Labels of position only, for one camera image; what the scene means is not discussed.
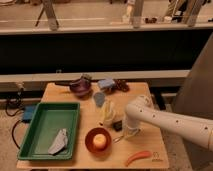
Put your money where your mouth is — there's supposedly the dark brown toy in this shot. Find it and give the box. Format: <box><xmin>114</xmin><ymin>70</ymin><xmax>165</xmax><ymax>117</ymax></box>
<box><xmin>113</xmin><ymin>79</ymin><xmax>129</xmax><ymax>92</ymax></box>

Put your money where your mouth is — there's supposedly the green plastic tray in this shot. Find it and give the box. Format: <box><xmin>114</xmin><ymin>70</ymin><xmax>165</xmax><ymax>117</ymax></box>
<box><xmin>18</xmin><ymin>102</ymin><xmax>80</xmax><ymax>161</ymax></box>

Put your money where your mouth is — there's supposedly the grey blue scoop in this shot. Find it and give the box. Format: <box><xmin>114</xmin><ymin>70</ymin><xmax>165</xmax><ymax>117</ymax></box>
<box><xmin>93</xmin><ymin>92</ymin><xmax>105</xmax><ymax>107</ymax></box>

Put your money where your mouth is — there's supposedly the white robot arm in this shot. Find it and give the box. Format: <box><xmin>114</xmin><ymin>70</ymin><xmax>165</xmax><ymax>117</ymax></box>
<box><xmin>123</xmin><ymin>95</ymin><xmax>213</xmax><ymax>151</ymax></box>

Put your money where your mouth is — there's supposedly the clear plastic cup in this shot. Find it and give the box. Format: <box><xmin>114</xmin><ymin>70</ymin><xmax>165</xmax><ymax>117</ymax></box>
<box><xmin>100</xmin><ymin>100</ymin><xmax>116</xmax><ymax>127</ymax></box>

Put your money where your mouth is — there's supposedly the black cable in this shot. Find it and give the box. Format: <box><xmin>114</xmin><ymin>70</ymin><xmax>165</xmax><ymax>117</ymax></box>
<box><xmin>4</xmin><ymin>89</ymin><xmax>25</xmax><ymax>149</ymax></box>

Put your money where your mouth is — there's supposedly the purple pot with handle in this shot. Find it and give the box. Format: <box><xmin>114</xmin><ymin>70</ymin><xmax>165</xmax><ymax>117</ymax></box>
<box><xmin>56</xmin><ymin>78</ymin><xmax>91</xmax><ymax>97</ymax></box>

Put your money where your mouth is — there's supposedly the blue box on floor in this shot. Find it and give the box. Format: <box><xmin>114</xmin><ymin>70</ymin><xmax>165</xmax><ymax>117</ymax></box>
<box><xmin>22</xmin><ymin>105</ymin><xmax>36</xmax><ymax>123</ymax></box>

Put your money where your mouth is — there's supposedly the black rectangular block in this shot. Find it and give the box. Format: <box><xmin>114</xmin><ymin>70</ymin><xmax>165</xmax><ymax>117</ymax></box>
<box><xmin>113</xmin><ymin>121</ymin><xmax>122</xmax><ymax>131</ymax></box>

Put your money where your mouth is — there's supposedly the grey folded cloth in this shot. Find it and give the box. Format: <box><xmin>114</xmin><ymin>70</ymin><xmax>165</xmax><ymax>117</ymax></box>
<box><xmin>48</xmin><ymin>128</ymin><xmax>68</xmax><ymax>155</ymax></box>

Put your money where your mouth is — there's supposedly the red bowl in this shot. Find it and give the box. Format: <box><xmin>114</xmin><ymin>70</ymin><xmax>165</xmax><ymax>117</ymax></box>
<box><xmin>85</xmin><ymin>127</ymin><xmax>111</xmax><ymax>155</ymax></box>

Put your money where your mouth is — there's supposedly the orange carrot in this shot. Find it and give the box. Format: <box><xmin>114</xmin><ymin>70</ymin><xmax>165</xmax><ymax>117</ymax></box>
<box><xmin>125</xmin><ymin>151</ymin><xmax>152</xmax><ymax>167</ymax></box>

